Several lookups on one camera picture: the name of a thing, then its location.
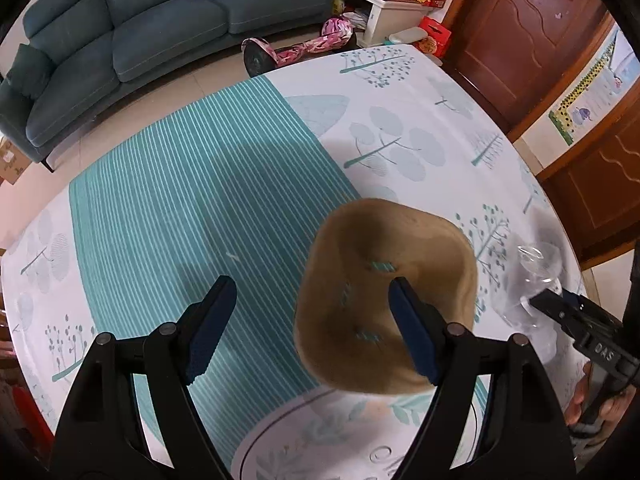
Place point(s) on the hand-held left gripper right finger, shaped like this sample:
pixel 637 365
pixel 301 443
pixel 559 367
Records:
pixel 415 330

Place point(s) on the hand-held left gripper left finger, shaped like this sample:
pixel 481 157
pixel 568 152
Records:
pixel 212 330

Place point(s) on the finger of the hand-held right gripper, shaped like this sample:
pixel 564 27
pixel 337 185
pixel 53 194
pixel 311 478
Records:
pixel 555 312

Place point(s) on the clear plastic cup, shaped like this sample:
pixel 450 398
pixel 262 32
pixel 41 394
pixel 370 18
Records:
pixel 525 270

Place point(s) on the brown paper bowl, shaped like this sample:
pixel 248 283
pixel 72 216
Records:
pixel 360 260

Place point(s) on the person's right hand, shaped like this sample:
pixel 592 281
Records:
pixel 577 400

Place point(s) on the teal striped tree-print tablecloth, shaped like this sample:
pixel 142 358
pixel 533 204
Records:
pixel 175 210

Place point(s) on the brown panelled wooden door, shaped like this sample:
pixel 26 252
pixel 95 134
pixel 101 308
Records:
pixel 600 185

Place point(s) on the white patterned plate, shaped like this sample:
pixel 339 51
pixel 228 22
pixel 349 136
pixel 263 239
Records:
pixel 320 440

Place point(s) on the red bucket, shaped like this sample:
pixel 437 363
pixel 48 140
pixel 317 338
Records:
pixel 22 410

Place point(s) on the cardboard box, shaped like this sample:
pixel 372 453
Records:
pixel 11 160

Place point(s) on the dark brown wooden door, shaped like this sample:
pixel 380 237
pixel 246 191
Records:
pixel 510 35

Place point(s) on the small red gift box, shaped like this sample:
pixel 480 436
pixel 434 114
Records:
pixel 435 37

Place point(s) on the dark blue sofa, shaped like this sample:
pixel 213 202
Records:
pixel 165 35

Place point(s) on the pink patterned hoverboard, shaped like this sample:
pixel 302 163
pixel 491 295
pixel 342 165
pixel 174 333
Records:
pixel 310 47

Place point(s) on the dark blue cushion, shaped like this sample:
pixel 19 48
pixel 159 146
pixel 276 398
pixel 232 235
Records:
pixel 25 75

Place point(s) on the white side table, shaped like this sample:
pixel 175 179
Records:
pixel 385 10

